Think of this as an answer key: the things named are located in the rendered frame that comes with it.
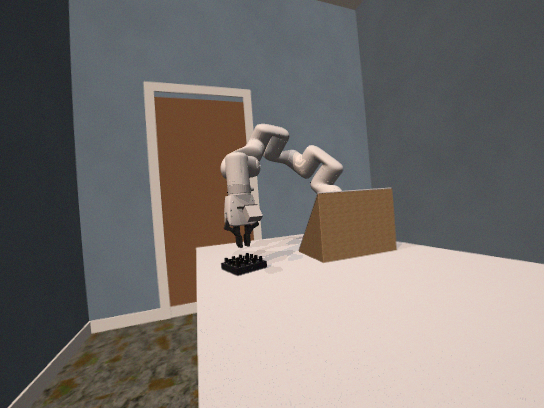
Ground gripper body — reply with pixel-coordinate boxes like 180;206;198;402
224;193;257;226

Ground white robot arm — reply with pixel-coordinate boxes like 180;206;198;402
221;124;343;222

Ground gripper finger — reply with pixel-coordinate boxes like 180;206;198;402
244;221;259;247
224;219;243;248

